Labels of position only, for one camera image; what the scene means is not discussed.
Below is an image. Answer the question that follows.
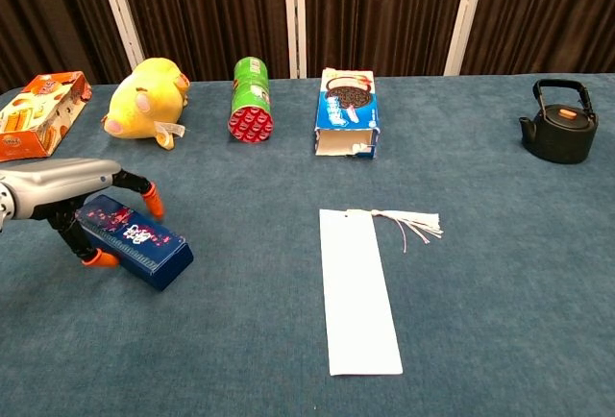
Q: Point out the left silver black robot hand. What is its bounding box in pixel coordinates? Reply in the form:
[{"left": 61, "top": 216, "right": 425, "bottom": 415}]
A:
[{"left": 0, "top": 157, "right": 166, "bottom": 269}]

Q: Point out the orange wafer snack box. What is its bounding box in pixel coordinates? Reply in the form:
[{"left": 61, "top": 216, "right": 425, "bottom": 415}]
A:
[{"left": 0, "top": 70, "right": 93, "bottom": 163}]

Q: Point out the yellow plush toy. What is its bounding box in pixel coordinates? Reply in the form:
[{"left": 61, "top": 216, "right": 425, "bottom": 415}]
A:
[{"left": 100, "top": 57, "right": 191, "bottom": 152}]

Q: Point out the dark brown curtain panel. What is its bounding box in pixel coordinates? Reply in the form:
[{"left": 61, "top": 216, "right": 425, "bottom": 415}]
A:
[
  {"left": 304, "top": 0, "right": 471, "bottom": 79},
  {"left": 112, "top": 0, "right": 292, "bottom": 83},
  {"left": 460, "top": 0, "right": 615, "bottom": 77},
  {"left": 0, "top": 0, "right": 119, "bottom": 94}
]

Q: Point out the green chips can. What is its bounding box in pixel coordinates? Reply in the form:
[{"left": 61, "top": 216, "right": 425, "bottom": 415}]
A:
[{"left": 227, "top": 56, "right": 275, "bottom": 144}]

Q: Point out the blue cookie box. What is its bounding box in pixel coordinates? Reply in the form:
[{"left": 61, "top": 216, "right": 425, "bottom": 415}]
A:
[{"left": 313, "top": 67, "right": 381, "bottom": 160}]

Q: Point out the white bookmark with tassel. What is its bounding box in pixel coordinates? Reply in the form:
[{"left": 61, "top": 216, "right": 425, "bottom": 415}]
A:
[{"left": 318, "top": 208, "right": 445, "bottom": 377}]

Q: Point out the blue felt table cover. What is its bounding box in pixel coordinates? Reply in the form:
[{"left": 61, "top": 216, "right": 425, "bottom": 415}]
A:
[{"left": 0, "top": 73, "right": 615, "bottom": 417}]

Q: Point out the black kettle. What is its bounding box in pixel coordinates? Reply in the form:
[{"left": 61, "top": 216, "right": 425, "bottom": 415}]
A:
[{"left": 518, "top": 78, "right": 600, "bottom": 165}]

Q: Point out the white partition post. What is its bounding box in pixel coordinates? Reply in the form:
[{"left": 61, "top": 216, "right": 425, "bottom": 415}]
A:
[
  {"left": 443, "top": 0, "right": 490, "bottom": 77},
  {"left": 93, "top": 0, "right": 146, "bottom": 70},
  {"left": 283, "top": 0, "right": 308, "bottom": 80}
]

